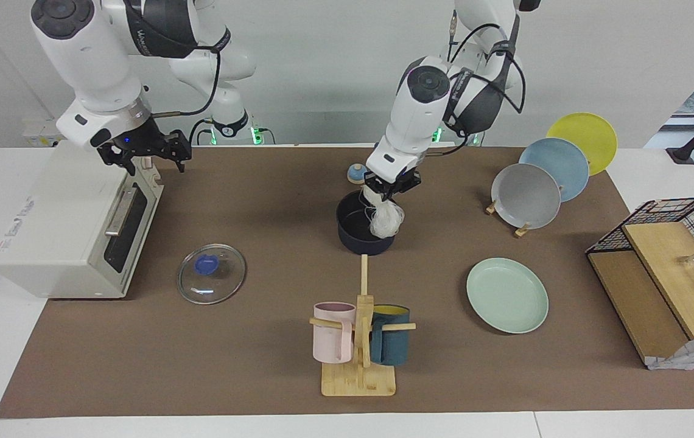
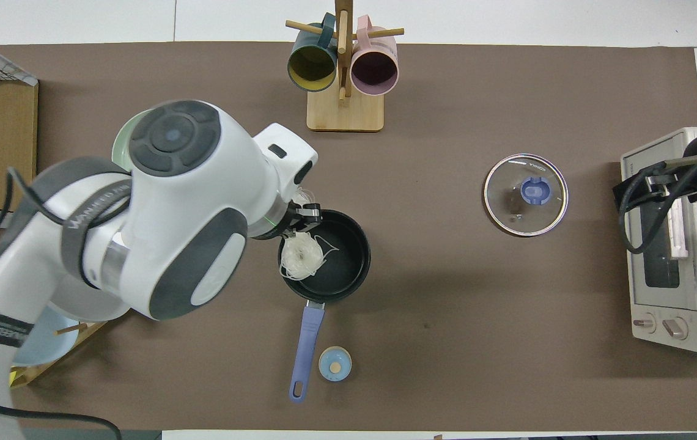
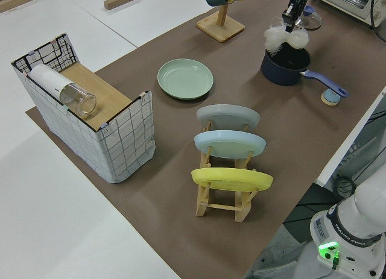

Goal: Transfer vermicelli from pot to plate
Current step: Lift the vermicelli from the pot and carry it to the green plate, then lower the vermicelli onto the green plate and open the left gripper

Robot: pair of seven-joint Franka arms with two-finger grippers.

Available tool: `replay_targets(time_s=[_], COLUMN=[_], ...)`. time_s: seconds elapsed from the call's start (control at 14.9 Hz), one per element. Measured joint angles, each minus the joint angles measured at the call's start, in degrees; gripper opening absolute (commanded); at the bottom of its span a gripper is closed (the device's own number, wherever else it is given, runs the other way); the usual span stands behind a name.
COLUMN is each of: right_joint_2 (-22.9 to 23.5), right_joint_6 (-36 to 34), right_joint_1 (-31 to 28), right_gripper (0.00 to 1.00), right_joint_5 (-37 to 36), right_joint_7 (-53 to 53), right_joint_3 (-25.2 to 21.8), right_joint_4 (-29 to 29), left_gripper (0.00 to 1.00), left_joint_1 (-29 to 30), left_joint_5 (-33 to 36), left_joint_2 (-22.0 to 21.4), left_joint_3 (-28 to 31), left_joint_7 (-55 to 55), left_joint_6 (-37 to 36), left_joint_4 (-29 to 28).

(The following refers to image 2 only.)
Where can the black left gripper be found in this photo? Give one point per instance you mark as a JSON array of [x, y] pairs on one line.
[[295, 220]]

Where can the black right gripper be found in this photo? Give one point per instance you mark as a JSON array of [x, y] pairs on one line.
[[642, 186]]

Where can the white vermicelli bundle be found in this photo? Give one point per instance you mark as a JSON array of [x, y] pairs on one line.
[[302, 256]]

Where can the glass lid with blue knob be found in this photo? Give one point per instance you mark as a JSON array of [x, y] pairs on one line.
[[535, 189]]

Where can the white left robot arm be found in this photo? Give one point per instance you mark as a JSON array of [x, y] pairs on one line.
[[189, 201]]

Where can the mint green plate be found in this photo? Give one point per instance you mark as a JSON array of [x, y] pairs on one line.
[[119, 146]]

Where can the light blue plate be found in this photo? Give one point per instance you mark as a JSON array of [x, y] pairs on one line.
[[43, 342]]

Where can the wooden plate rack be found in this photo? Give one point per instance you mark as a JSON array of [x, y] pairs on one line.
[[49, 365]]

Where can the dark blue saucepan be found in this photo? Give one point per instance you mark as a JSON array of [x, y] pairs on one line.
[[348, 256]]

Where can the wooden mug tree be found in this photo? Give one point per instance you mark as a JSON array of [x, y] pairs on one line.
[[345, 116]]

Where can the white toaster oven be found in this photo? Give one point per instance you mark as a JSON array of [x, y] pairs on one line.
[[691, 293]]

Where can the dark teal mug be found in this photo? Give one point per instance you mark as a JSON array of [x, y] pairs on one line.
[[312, 67]]

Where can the pink mug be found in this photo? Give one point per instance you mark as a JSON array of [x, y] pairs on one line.
[[375, 70]]

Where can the brown table mat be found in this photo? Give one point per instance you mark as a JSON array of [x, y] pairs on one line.
[[446, 336]]

